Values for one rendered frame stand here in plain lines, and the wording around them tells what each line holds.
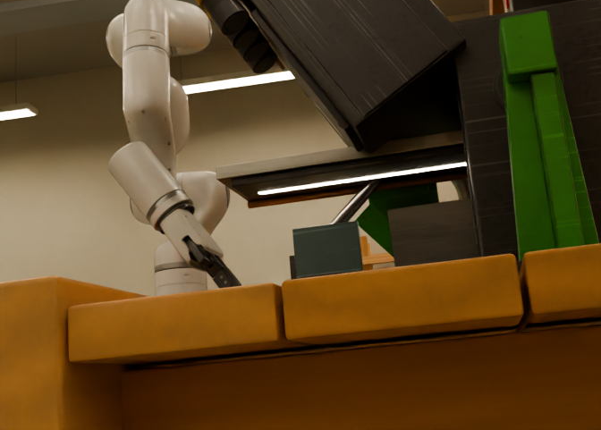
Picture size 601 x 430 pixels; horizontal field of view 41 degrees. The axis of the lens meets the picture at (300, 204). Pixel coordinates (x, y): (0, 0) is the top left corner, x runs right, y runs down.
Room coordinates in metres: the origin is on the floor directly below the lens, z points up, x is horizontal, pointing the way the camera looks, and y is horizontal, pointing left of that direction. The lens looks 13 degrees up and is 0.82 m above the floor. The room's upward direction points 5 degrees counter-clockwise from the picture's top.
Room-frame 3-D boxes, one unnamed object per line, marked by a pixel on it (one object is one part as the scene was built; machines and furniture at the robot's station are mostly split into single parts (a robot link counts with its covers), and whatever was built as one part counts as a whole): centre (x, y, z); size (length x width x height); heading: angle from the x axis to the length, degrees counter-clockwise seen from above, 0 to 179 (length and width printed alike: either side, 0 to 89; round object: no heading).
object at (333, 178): (1.14, -0.09, 1.11); 0.39 x 0.16 x 0.03; 78
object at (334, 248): (1.14, -0.03, 0.97); 0.10 x 0.02 x 0.14; 78
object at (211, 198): (1.87, 0.26, 1.22); 0.19 x 0.12 x 0.24; 92
